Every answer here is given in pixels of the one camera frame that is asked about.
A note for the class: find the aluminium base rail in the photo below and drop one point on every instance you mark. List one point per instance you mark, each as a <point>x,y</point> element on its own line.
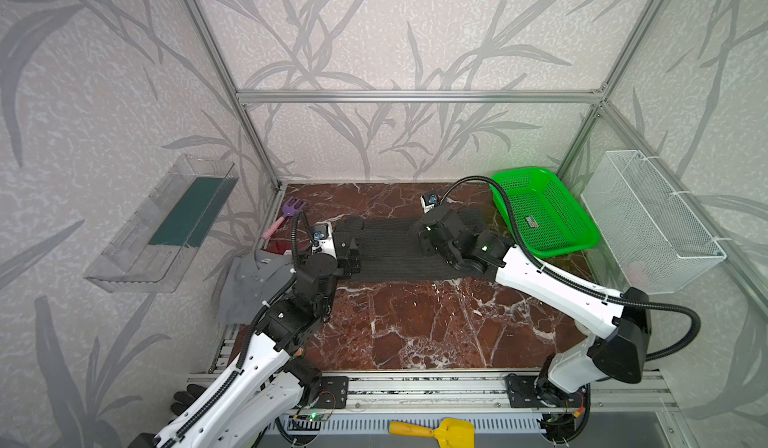
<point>477,391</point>

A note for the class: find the green plastic basket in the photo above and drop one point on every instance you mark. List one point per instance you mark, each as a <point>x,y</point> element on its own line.
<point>550,220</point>

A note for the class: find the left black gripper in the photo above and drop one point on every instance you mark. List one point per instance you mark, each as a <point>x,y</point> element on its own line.
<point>349,248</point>

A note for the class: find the white wire mesh basket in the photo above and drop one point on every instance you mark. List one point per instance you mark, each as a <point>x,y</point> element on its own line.
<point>655,238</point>

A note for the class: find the black green work glove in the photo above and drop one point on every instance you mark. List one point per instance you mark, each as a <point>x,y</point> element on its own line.
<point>182,400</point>

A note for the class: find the light grey folded shirt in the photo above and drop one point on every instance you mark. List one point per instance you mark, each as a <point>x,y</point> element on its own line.
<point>247,282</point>

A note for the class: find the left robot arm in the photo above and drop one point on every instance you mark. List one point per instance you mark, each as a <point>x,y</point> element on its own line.
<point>296,294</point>

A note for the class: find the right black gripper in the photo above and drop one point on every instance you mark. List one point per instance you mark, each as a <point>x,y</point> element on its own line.
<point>430,239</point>

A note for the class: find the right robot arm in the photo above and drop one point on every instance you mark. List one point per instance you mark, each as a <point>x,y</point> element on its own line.
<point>616,347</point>

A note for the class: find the maroon folded shirt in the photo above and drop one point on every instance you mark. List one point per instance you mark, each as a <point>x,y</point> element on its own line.
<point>280,247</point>

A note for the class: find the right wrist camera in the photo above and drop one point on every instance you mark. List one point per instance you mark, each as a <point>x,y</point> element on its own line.
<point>429,201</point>

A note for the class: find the yellow toy shovel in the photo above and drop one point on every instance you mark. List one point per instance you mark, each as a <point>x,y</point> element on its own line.
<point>451,433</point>

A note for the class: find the clear plastic wall bin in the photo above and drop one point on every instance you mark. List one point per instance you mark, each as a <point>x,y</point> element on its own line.
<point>157,245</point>

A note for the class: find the dark grey striped shirt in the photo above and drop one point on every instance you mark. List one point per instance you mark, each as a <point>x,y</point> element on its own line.
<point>389,251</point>

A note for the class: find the purple pink toy rake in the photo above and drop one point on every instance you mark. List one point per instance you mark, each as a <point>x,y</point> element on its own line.
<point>289,209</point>

